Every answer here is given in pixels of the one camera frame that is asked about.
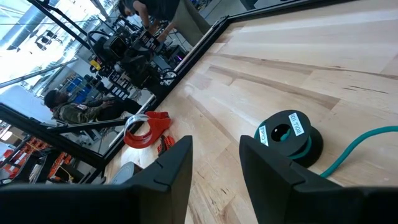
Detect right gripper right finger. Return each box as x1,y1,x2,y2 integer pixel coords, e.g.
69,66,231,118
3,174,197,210
238,135,398,224

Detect person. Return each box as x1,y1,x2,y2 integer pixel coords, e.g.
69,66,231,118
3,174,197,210
118,0,212,44
43,89,144,125

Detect red Scotch tape dispenser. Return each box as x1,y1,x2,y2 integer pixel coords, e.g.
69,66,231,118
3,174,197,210
123,111,172,150

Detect green cord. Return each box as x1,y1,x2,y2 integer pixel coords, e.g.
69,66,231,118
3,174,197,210
254,125,398,179

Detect black aluminium table frame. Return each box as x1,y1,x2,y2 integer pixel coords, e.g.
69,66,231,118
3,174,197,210
0,0,355,184

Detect small red black tool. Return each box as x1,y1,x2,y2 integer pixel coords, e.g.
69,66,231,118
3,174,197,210
156,134,175,157

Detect black cable spool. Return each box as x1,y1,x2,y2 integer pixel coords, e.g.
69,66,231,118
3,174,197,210
253,109,324,169

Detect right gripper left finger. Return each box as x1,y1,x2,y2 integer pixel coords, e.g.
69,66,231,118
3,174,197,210
0,135,194,224

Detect wide duct tape roll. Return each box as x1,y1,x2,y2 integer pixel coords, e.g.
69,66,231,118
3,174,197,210
108,161,144,186

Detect blue storage bins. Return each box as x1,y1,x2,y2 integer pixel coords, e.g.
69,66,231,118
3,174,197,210
63,76,94,105

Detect red parts bins rack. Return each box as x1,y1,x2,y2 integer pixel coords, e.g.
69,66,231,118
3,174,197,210
0,136,74,187

